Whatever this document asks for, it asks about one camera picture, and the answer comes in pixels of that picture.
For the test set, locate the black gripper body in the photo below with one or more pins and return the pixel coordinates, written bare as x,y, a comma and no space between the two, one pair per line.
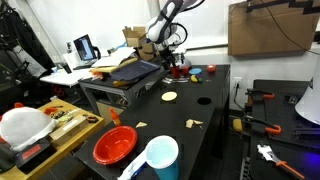
169,56

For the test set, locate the silver metal fork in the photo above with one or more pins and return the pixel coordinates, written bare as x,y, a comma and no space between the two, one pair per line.
169,79
181,82

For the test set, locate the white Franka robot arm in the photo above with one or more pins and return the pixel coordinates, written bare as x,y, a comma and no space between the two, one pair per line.
155,30

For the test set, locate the small blue plate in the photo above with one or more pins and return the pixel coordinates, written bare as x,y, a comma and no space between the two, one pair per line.
195,71

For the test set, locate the small yellow plate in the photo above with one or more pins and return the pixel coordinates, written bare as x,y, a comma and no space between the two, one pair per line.
169,96

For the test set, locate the red plastic cup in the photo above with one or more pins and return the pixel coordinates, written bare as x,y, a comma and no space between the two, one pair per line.
175,71

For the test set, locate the grey metal kettle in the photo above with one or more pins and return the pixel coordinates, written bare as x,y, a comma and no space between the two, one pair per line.
186,64

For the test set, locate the yellow toy banana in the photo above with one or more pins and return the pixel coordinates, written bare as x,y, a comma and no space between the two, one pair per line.
193,78

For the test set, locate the taped cardboard shipping box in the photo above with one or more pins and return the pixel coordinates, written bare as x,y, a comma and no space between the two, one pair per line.
146,51

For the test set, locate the purple toy eggplant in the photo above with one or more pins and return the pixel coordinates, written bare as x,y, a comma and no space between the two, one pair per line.
199,79

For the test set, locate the dark blue bin lid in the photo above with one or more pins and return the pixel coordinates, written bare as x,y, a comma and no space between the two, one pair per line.
135,70

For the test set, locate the orange mug with white ball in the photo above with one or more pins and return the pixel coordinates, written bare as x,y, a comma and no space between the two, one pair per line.
211,68

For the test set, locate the small tan crumbs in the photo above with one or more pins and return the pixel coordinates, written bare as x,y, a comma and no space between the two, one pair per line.
208,80

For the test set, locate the open cardboard box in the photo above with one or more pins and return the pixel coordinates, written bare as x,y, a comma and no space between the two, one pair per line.
135,36

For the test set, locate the white paper stack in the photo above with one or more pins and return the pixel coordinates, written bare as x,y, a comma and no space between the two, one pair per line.
113,56

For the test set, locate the tan paper scrap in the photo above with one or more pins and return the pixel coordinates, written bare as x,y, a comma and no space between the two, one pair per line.
141,124
189,123

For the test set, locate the yellow foam board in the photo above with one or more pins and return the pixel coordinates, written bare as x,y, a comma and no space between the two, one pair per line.
106,69

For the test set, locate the small orange bottle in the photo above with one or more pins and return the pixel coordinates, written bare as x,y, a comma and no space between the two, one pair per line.
115,118

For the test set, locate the open laptop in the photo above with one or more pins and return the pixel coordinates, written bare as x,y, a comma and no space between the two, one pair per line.
85,48

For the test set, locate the yellow sponge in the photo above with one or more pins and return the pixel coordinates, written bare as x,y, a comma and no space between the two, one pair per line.
237,125

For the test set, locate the blue plastic cup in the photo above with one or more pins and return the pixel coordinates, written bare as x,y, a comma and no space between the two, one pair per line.
163,156

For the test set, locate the black tape roll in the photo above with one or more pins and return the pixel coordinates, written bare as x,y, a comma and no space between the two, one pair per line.
92,119

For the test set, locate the red plastic bowl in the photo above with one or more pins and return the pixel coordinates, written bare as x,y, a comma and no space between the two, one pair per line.
115,145

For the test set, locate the white desk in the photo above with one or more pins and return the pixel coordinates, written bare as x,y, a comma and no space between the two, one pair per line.
66,77

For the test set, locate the white blue wrapper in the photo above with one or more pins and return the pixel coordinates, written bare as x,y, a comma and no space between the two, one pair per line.
131,168

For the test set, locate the black bar clamp orange grip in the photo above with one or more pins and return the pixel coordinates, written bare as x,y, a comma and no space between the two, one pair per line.
275,130

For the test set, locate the flat cardboard box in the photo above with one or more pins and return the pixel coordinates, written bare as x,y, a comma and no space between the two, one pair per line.
68,130

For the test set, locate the wooden side table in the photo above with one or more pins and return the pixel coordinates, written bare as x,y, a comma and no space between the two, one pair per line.
71,146

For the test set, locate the black hanging jacket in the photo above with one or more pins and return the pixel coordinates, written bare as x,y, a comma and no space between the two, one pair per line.
26,33

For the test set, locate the white cloth bundle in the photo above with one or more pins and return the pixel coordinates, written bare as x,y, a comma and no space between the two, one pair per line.
25,126

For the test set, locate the black scale red label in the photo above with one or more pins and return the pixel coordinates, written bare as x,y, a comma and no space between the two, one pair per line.
31,153

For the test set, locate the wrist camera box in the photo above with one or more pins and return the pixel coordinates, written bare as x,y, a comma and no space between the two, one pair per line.
178,49

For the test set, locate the grey metal frame table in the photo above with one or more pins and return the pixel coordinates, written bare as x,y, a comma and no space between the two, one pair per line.
129,96

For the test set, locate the white wall outlet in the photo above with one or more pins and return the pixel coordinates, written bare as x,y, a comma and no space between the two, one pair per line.
237,81

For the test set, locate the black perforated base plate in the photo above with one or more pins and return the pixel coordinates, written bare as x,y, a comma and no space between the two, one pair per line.
276,110

